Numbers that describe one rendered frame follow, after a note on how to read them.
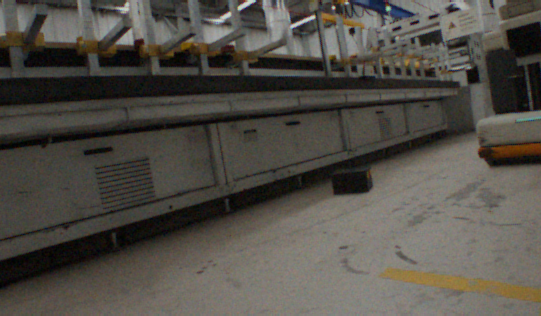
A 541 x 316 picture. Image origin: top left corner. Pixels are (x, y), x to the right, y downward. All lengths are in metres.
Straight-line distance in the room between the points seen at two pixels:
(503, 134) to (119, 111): 1.94
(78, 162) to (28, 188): 0.21
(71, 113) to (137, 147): 0.42
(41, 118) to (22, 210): 0.39
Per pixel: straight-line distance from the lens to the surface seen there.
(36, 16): 1.15
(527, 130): 2.19
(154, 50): 1.51
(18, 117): 1.33
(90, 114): 1.38
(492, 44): 2.56
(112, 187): 1.62
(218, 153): 1.85
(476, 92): 5.10
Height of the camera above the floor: 0.38
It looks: 3 degrees down
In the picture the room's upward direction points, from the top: 9 degrees counter-clockwise
